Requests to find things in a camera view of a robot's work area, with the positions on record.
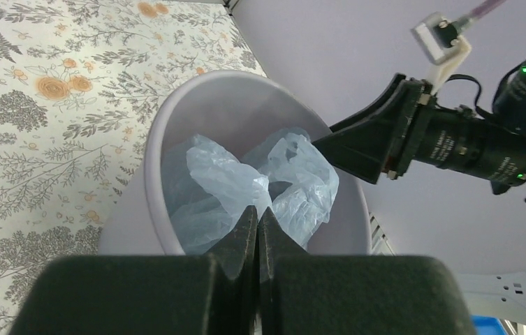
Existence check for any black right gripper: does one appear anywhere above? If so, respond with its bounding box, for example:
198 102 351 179
312 73 437 184

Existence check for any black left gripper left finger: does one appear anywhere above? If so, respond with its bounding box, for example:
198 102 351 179
10 206 258 334

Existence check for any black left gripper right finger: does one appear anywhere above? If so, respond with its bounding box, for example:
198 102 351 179
258 209 475 334

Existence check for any light blue plastic trash bag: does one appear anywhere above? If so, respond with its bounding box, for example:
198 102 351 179
161 128 339 254

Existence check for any grey plastic trash bin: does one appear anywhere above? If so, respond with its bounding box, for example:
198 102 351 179
98 70 371 255

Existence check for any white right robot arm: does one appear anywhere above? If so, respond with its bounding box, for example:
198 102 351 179
314 60 526 326

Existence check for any bright blue cloth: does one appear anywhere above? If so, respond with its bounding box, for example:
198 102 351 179
472 315 508 335

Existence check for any floral patterned table mat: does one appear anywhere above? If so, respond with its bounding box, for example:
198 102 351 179
0 1 263 334

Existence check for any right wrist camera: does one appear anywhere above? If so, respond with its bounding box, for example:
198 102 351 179
410 12 472 95

